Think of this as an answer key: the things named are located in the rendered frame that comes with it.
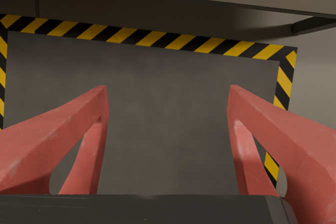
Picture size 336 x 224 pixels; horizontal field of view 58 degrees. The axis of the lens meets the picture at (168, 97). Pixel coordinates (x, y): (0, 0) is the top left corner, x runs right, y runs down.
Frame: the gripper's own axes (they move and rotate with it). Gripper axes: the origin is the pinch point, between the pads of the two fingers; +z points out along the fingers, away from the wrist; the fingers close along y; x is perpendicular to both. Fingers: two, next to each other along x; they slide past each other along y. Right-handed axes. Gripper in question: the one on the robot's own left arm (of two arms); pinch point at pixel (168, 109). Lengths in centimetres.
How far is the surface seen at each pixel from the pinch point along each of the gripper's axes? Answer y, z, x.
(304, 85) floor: -53, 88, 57
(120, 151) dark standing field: 19, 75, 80
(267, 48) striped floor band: -38, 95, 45
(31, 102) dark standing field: 53, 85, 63
